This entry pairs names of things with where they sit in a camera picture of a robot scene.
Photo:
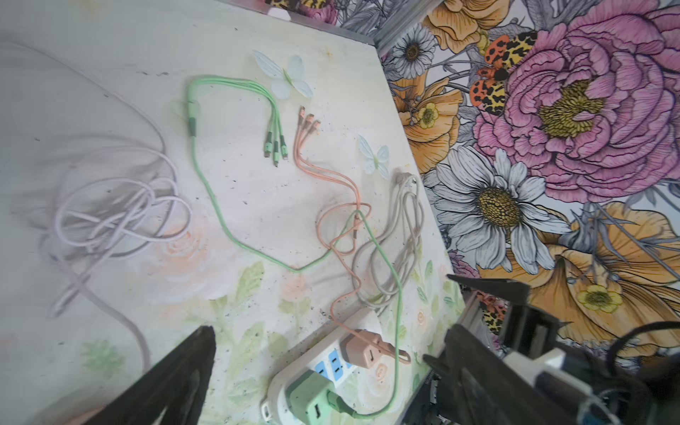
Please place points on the green charger plug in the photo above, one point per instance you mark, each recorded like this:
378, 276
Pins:
309, 398

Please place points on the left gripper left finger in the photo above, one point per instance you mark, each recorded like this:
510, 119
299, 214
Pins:
173, 391

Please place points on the white blue rectangular power strip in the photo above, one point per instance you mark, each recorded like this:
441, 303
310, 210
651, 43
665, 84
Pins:
326, 358

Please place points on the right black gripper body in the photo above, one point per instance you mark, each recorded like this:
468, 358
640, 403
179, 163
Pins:
529, 333

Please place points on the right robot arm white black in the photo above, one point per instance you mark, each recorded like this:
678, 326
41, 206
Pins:
648, 396

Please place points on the pink charger plug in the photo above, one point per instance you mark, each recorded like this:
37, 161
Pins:
360, 348

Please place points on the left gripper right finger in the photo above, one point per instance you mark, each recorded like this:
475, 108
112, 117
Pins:
479, 388

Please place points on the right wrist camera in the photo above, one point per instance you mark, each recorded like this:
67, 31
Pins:
547, 376

